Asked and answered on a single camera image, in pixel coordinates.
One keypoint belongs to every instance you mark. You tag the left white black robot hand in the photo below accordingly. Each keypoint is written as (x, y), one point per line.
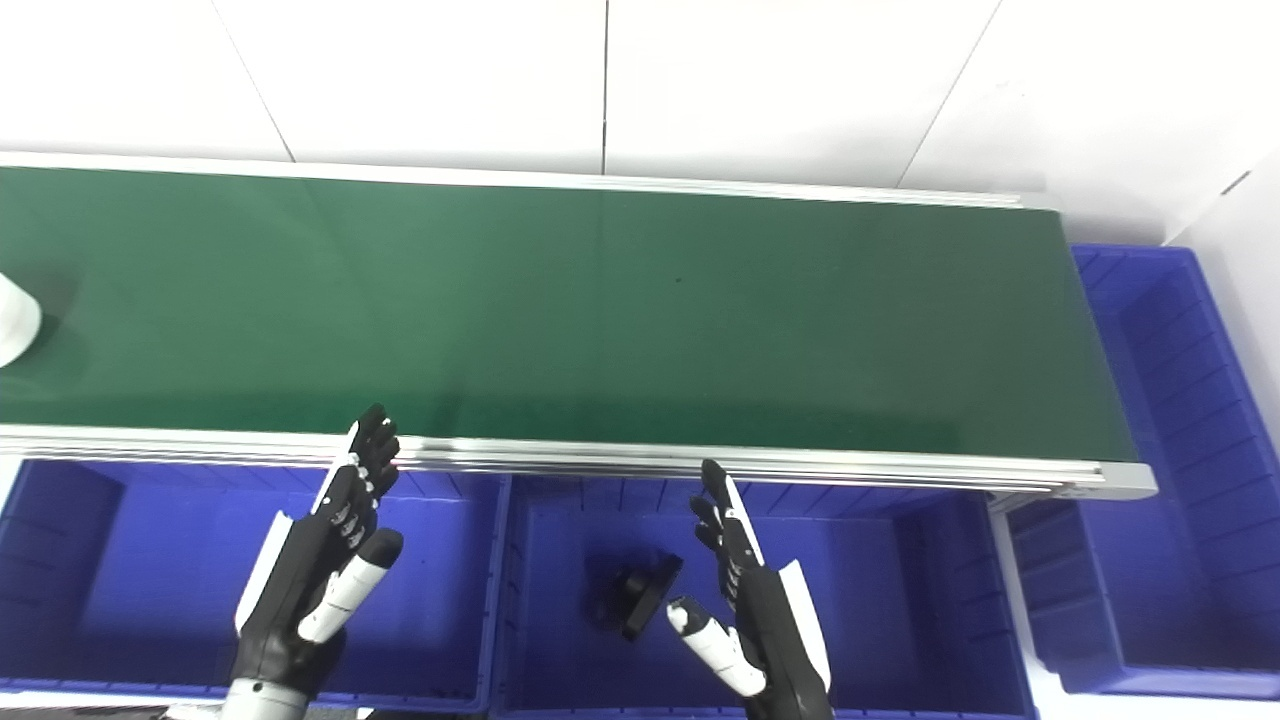
(300, 580)

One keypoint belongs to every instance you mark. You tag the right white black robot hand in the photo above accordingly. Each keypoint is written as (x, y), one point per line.
(770, 620)

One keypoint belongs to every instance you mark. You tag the white spool part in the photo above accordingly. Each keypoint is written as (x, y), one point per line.
(15, 320)

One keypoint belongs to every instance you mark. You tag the black plastic part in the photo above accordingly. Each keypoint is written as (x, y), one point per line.
(640, 595)

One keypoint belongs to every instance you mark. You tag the green conveyor belt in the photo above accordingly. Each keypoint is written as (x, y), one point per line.
(600, 320)

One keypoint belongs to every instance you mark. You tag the long blue plastic bin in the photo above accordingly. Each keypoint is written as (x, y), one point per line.
(1200, 480)

